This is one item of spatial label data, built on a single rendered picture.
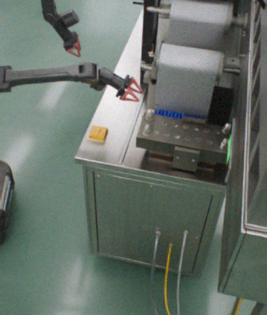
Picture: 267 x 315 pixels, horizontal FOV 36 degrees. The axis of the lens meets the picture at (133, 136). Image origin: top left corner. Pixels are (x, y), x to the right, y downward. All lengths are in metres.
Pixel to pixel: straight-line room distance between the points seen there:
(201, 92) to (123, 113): 0.44
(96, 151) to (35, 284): 0.99
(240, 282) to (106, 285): 1.40
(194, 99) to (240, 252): 0.89
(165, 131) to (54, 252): 1.18
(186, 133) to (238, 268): 0.78
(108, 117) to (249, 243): 1.16
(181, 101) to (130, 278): 1.14
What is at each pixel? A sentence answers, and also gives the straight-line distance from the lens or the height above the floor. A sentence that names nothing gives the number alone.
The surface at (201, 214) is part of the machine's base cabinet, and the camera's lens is 1.89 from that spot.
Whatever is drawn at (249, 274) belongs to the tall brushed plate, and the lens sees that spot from 1.08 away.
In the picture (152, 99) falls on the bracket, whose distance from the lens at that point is 1.88.
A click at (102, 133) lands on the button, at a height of 0.92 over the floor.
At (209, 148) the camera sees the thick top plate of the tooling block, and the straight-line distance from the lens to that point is 1.66.
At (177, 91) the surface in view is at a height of 1.14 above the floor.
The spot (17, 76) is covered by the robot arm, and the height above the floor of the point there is 1.18.
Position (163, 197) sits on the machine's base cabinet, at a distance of 1.84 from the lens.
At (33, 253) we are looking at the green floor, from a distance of 2.58.
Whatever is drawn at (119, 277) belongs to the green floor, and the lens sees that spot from 2.45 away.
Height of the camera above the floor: 2.20
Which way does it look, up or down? 44 degrees down
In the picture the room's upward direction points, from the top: 2 degrees clockwise
